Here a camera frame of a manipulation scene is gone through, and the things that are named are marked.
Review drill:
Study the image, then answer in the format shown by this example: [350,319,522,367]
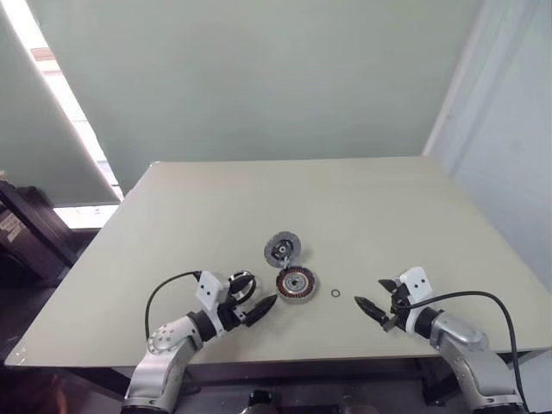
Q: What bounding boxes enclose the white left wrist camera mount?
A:
[195,270,224,312]

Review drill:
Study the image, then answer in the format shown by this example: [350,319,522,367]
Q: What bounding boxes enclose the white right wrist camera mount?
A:
[398,266,434,334]

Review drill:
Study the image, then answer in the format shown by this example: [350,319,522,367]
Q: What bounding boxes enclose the dark table frame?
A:
[110,351,552,414]

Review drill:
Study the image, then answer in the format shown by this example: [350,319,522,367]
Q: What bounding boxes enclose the black cabinet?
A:
[0,180,86,286]

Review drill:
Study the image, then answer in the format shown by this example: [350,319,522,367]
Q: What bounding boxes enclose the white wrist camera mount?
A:
[195,270,224,312]
[398,266,434,334]

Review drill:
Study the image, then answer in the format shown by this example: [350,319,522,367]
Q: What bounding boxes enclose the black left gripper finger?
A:
[246,294,278,326]
[226,275,254,299]

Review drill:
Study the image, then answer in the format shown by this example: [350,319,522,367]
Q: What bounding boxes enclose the grey motor cover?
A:
[262,231,305,271]

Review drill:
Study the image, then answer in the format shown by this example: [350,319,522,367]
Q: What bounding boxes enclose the white label sticker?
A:
[0,214,23,243]

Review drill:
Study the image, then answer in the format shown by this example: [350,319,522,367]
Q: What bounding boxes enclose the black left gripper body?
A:
[216,295,254,333]

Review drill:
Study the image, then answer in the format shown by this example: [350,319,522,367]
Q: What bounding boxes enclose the black ring part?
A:
[224,269,262,303]

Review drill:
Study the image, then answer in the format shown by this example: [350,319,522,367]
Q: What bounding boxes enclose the white corner trim strip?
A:
[421,0,486,157]

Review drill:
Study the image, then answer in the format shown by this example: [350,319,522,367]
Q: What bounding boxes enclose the grey motor base copper windings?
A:
[273,267,319,305]

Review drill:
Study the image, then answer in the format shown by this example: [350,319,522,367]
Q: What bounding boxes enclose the bright window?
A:
[0,0,126,229]

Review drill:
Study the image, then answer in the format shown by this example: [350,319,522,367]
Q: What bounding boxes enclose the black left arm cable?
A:
[144,270,203,342]

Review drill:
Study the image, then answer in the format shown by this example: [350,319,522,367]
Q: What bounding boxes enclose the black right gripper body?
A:
[381,284,411,334]

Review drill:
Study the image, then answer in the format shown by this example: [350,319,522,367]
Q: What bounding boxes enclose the grey-green roller blind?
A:
[0,12,124,206]

